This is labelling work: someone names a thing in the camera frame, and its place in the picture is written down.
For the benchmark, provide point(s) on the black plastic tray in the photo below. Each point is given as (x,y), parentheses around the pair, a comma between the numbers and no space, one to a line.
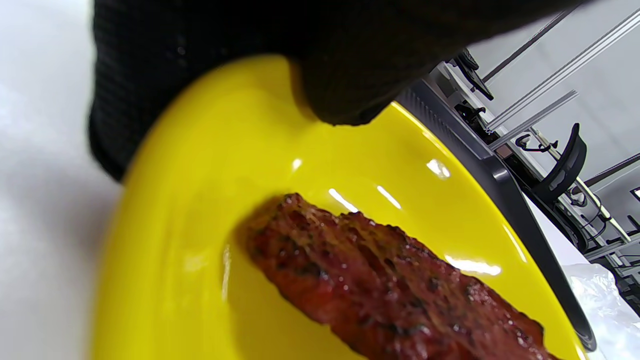
(520,215)

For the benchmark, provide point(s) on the clear plastic food cover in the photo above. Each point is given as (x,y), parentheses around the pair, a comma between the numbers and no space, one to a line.
(605,310)

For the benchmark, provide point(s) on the brown roasted meat piece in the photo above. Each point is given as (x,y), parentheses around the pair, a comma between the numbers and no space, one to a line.
(370,270)

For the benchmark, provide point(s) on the yellow plastic bowl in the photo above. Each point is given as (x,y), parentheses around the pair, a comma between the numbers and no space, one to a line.
(210,165)

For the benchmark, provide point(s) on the black mesh office chair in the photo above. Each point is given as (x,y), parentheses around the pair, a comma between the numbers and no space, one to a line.
(565,165)

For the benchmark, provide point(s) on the white desk aluminium legs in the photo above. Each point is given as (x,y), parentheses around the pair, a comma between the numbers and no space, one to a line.
(550,82)

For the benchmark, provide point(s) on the person's left hand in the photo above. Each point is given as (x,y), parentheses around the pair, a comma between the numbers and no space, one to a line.
(250,30)

